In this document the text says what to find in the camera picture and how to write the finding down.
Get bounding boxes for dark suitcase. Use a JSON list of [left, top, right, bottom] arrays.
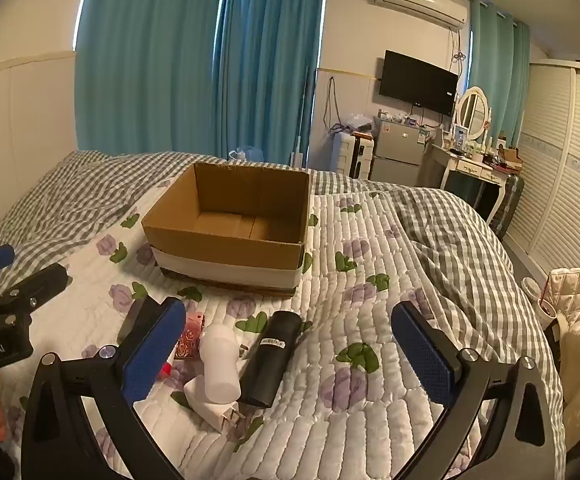
[[499, 172, 526, 239]]

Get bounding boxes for brown cardboard box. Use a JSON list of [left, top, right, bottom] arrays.
[[141, 161, 312, 300]]

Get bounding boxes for clear water jug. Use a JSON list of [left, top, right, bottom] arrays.
[[229, 146, 266, 164]]

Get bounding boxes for white oval mirror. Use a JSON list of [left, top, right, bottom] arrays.
[[455, 86, 492, 142]]

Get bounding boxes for air conditioner cable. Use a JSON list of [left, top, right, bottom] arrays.
[[447, 27, 469, 77]]

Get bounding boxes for wide teal curtain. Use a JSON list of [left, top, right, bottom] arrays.
[[73, 0, 227, 153]]

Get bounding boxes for white charger plug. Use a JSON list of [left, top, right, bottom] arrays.
[[183, 376, 245, 433]]

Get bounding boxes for hanging dark cables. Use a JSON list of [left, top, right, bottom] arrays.
[[323, 75, 344, 134]]

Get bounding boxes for clear plastic bag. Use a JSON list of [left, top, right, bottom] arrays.
[[342, 112, 374, 134]]

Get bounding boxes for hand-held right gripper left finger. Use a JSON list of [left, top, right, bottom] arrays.
[[21, 296, 187, 480]]

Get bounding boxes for white floral quilt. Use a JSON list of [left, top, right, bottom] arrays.
[[0, 187, 566, 480]]

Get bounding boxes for silver small fridge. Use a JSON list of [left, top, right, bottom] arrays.
[[371, 119, 429, 189]]

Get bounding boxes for white louvered wardrobe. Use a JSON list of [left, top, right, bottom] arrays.
[[502, 57, 580, 282]]

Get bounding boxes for white air conditioner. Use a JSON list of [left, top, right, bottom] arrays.
[[374, 0, 469, 29]]

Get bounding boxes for black wall television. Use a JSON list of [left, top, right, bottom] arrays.
[[379, 50, 460, 116]]

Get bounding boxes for paper drink cup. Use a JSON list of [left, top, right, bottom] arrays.
[[537, 299, 562, 325]]

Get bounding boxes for white flat mop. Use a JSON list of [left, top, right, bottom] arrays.
[[290, 66, 312, 169]]

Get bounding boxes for light teal curtain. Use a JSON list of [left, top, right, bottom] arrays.
[[467, 0, 532, 143]]

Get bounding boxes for grey checkered duvet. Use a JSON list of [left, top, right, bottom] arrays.
[[0, 149, 568, 461]]

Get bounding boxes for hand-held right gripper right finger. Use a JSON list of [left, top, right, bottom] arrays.
[[391, 301, 556, 480]]

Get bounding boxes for narrow teal curtain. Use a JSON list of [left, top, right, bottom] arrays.
[[214, 0, 329, 167]]

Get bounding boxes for white suitcase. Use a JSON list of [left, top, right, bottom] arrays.
[[331, 132, 375, 179]]

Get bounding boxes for white plastic bottle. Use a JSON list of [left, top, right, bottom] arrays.
[[199, 323, 242, 405]]

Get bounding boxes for red patterned small box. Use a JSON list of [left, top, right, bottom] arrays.
[[172, 311, 206, 361]]

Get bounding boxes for black cylindrical bottle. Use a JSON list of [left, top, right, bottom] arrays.
[[240, 310, 302, 408]]

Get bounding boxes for white vanity table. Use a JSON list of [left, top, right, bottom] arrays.
[[430, 139, 522, 227]]

